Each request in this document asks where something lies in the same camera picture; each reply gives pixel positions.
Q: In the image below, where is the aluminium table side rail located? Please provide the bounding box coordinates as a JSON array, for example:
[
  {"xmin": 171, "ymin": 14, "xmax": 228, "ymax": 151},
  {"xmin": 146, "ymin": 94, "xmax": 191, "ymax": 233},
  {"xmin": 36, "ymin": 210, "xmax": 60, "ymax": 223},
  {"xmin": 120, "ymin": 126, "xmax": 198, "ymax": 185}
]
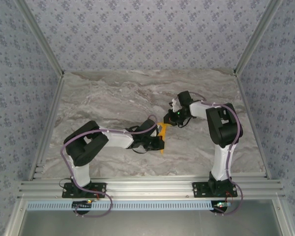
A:
[
  {"xmin": 28, "ymin": 73, "xmax": 66, "ymax": 181},
  {"xmin": 235, "ymin": 73, "xmax": 272, "ymax": 180}
]

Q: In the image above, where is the aluminium frame post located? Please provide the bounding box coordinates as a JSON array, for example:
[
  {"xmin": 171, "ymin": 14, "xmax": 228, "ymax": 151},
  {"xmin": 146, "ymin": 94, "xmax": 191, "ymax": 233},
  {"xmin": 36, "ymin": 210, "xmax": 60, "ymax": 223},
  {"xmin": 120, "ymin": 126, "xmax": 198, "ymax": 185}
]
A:
[
  {"xmin": 233, "ymin": 0, "xmax": 285, "ymax": 77},
  {"xmin": 14, "ymin": 0, "xmax": 65, "ymax": 77}
]

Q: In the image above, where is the thin black right camera cable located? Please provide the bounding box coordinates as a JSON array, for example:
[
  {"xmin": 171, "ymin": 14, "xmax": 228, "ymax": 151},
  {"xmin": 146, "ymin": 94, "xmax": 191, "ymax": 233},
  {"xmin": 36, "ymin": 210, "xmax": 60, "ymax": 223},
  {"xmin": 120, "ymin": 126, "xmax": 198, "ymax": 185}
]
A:
[{"xmin": 177, "ymin": 115, "xmax": 197, "ymax": 128}]

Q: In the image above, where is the small black controller board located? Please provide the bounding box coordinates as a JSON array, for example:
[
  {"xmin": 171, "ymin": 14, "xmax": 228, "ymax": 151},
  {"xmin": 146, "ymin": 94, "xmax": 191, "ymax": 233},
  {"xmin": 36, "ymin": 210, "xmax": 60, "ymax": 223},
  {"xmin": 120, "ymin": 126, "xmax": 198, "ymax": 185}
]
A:
[
  {"xmin": 72, "ymin": 200, "xmax": 93, "ymax": 218},
  {"xmin": 210, "ymin": 200, "xmax": 233, "ymax": 217}
]

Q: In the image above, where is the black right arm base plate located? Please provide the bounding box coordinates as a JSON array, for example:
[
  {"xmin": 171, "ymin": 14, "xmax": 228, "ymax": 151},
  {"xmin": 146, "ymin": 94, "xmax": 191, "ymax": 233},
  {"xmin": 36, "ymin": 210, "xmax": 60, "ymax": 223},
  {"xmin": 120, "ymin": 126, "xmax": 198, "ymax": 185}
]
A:
[{"xmin": 191, "ymin": 181, "xmax": 238, "ymax": 198}]

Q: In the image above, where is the aluminium cross rail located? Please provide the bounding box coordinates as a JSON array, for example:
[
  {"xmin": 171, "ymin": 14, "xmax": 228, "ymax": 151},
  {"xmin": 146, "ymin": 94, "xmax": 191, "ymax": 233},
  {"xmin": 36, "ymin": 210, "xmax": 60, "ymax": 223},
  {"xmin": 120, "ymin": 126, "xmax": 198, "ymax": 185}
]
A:
[{"xmin": 17, "ymin": 178, "xmax": 286, "ymax": 199}]

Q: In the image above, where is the steel sheet tray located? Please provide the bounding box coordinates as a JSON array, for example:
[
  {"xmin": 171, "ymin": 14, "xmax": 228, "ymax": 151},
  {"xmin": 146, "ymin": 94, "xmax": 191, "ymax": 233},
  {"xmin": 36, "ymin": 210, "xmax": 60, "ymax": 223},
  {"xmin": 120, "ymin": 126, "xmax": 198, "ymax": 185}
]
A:
[{"xmin": 7, "ymin": 198, "xmax": 295, "ymax": 236}]

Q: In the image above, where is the thin black left camera cable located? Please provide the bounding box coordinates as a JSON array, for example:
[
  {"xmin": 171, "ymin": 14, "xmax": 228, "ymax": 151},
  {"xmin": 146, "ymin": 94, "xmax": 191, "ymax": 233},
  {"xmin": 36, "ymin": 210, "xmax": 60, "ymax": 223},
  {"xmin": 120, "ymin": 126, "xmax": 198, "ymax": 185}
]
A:
[{"xmin": 130, "ymin": 146, "xmax": 149, "ymax": 155}]

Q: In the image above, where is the thin black camera cable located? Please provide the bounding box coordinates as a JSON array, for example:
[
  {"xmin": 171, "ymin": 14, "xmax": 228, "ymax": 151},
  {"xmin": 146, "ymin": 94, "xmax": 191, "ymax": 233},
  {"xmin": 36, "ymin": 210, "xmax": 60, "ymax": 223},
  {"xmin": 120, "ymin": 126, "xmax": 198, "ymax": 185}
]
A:
[
  {"xmin": 177, "ymin": 115, "xmax": 197, "ymax": 128},
  {"xmin": 130, "ymin": 146, "xmax": 149, "ymax": 155}
]

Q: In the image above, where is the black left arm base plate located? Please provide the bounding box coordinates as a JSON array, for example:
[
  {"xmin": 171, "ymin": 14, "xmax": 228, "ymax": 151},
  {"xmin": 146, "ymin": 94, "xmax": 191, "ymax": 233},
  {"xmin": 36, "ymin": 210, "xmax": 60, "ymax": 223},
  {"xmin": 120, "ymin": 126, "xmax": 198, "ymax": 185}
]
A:
[{"xmin": 61, "ymin": 182, "xmax": 107, "ymax": 199}]

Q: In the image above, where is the slotted pale cable duct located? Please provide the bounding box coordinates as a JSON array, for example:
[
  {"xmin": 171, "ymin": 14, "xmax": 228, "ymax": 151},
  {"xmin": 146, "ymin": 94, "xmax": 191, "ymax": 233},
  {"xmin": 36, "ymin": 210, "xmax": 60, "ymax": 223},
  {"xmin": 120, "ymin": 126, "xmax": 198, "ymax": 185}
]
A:
[{"xmin": 26, "ymin": 200, "xmax": 218, "ymax": 211}]

